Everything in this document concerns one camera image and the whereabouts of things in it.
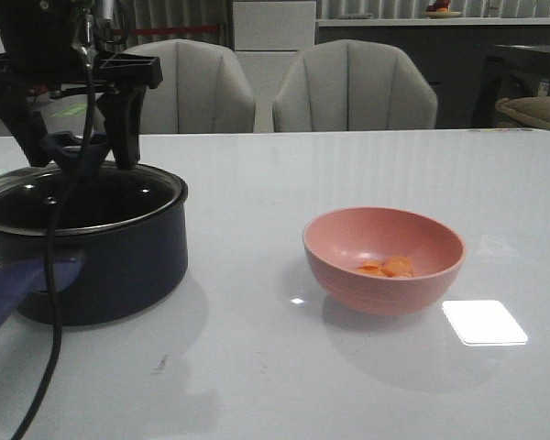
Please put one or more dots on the pink plastic bowl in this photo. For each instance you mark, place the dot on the pink plastic bowl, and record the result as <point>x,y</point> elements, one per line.
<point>337,242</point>

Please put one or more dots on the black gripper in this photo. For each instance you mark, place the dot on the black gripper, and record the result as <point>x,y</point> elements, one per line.
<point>44,42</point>

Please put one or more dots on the beige cushion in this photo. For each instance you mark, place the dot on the beige cushion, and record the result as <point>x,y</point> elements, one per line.
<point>527,112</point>

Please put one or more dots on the dark kitchen counter cabinet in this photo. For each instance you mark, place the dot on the dark kitchen counter cabinet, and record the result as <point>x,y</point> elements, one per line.
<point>449,52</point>

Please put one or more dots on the glass pot lid blue knob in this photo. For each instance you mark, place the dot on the glass pot lid blue knob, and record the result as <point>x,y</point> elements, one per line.
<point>104,197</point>

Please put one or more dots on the dark side table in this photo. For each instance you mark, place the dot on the dark side table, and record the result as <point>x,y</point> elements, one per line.
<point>510,71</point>

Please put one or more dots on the right grey upholstered chair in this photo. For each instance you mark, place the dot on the right grey upholstered chair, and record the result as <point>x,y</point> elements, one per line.
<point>353,85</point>

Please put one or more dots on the grey curtain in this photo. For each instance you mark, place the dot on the grey curtain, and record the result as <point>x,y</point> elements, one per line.
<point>206,21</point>

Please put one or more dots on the grey upholstered chair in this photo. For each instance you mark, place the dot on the grey upholstered chair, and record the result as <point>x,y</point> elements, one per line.
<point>353,85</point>
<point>204,90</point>

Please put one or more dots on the fruit plate on counter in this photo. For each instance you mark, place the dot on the fruit plate on counter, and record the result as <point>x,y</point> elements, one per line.
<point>440,9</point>

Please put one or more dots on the orange ham slices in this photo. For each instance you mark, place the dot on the orange ham slices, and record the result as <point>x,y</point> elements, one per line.
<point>393,267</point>

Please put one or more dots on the dark blue saucepan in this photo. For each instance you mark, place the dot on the dark blue saucepan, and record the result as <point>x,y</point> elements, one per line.
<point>100,277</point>

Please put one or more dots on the left grey upholstered chair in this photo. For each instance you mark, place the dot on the left grey upholstered chair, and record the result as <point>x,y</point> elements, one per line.
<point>204,90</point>

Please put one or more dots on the white cabinet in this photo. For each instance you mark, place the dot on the white cabinet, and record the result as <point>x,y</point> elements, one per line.
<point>266,36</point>

